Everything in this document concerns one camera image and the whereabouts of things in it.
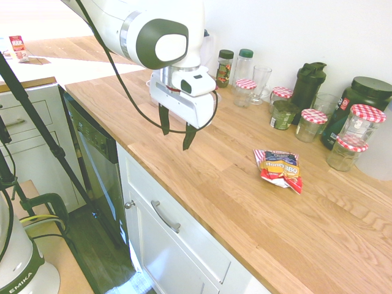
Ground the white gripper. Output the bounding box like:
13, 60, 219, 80
149, 69, 217, 152

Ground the honey BBQ chip bag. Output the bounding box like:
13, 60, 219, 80
252, 148, 304, 195

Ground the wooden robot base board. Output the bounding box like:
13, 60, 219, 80
0, 179, 94, 294

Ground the spice jar black lid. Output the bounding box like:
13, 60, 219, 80
216, 49, 235, 89

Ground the clear water pitcher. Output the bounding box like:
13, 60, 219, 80
200, 29, 216, 78

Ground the black dishwasher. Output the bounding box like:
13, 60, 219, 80
62, 91, 136, 294

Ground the clear bottle green lid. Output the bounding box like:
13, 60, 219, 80
233, 48, 254, 90

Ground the tall glass mug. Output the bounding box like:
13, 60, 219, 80
249, 64, 273, 106

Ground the green label jar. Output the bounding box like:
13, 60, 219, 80
269, 100, 301, 132

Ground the white kitchen cabinet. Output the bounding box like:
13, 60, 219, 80
116, 141, 272, 294

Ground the black shaker bottle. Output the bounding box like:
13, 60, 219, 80
290, 61, 328, 126

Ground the white drawer cabinet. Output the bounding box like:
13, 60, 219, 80
0, 81, 87, 213

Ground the green clamp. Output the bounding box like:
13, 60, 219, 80
17, 192, 70, 235

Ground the clear glass tumbler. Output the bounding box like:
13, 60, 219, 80
311, 92, 341, 136

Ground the silver drawer pull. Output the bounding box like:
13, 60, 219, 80
4, 118, 27, 129

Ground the faceted glass jar checkered lid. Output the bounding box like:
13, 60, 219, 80
326, 134, 369, 173

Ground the red carton box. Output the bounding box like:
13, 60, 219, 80
8, 34, 30, 64

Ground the large glass jar checkered lid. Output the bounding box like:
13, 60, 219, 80
337, 104, 387, 148

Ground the large dark protein tub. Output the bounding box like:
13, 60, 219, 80
320, 76, 392, 151

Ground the white translucent plastic tub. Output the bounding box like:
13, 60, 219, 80
354, 102, 392, 181

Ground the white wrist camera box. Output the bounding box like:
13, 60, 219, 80
170, 66, 217, 98

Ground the silver drawer handle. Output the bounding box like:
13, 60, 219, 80
150, 200, 182, 235

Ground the black camera tripod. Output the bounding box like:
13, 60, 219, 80
0, 51, 124, 249

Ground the yellow cable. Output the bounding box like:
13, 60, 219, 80
19, 213, 67, 231

